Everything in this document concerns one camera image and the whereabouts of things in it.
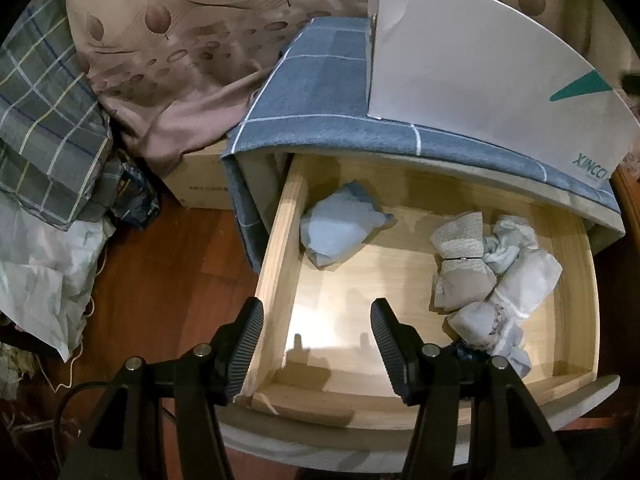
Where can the blue checked cloth cover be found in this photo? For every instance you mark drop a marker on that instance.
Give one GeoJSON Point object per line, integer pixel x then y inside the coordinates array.
{"type": "Point", "coordinates": [314, 100]}

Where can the hexagon pattern beige roll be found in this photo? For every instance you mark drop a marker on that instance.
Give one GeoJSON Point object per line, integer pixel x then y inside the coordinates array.
{"type": "Point", "coordinates": [463, 276]}

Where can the light blue underwear roll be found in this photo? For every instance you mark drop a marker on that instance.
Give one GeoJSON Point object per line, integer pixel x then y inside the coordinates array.
{"type": "Point", "coordinates": [334, 227]}

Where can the grey nightstand cabinet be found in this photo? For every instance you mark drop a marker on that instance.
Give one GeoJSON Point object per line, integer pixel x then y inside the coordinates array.
{"type": "Point", "coordinates": [256, 178]}

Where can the wooden chair frame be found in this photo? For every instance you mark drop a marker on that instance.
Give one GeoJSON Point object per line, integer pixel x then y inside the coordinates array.
{"type": "Point", "coordinates": [626, 188]}

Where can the brown cardboard box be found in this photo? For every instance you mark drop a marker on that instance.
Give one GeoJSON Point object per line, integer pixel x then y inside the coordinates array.
{"type": "Point", "coordinates": [199, 180]}

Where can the grey plaid blanket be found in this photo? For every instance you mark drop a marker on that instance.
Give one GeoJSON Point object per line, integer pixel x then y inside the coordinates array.
{"type": "Point", "coordinates": [55, 139]}

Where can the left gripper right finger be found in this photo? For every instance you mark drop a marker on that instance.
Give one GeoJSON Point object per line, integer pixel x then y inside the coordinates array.
{"type": "Point", "coordinates": [476, 419]}

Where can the grey wooden drawer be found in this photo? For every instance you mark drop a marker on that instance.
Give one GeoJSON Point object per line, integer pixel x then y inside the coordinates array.
{"type": "Point", "coordinates": [317, 394]}

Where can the white fluffy roll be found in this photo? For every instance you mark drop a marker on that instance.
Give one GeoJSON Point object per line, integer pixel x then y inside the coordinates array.
{"type": "Point", "coordinates": [527, 274]}

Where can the dark plastic bag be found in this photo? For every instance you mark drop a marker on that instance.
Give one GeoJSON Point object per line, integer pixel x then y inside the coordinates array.
{"type": "Point", "coordinates": [123, 193]}

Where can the white XINCCI cardboard box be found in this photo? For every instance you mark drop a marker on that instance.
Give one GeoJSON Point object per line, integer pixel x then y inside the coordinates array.
{"type": "Point", "coordinates": [484, 70]}

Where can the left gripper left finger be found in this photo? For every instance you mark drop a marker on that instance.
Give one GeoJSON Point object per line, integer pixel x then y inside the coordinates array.
{"type": "Point", "coordinates": [123, 438]}

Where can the beige leaf-pattern bedsheet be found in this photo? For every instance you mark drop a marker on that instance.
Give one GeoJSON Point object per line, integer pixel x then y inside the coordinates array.
{"type": "Point", "coordinates": [178, 74]}

